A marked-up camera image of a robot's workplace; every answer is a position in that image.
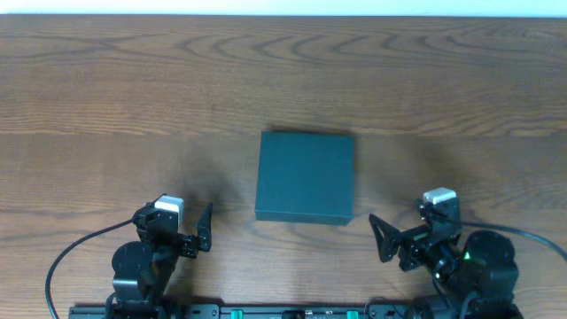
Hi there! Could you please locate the black box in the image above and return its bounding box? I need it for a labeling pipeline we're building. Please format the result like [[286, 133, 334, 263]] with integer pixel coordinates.
[[255, 131, 354, 226]]

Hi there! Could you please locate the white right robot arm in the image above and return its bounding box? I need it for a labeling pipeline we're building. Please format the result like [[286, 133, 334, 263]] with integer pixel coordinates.
[[369, 198, 522, 318]]

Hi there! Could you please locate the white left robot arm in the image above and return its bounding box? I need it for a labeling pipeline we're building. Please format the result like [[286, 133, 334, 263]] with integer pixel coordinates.
[[105, 200, 213, 318]]

